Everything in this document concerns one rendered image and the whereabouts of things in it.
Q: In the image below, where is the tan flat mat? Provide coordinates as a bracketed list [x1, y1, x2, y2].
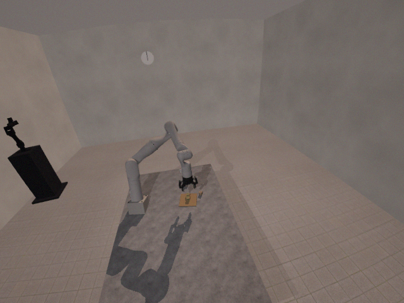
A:
[179, 193, 197, 206]

